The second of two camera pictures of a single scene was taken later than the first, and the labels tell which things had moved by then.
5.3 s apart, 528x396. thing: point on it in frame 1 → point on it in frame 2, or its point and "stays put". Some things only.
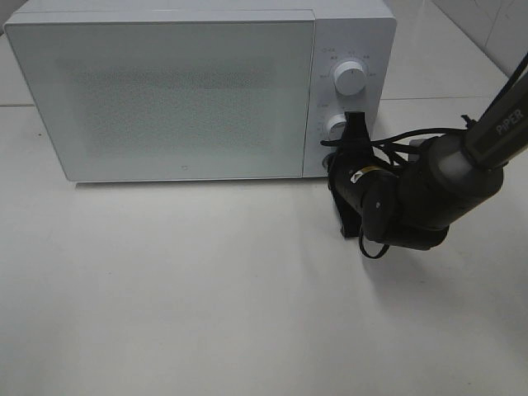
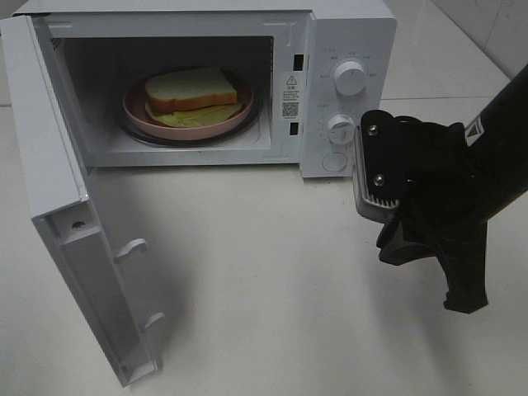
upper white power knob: x=350 y=78 stays put
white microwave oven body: x=132 y=91 stays put
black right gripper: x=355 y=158 → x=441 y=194
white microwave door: x=172 y=95 → x=63 y=203
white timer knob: x=335 y=129 stays put
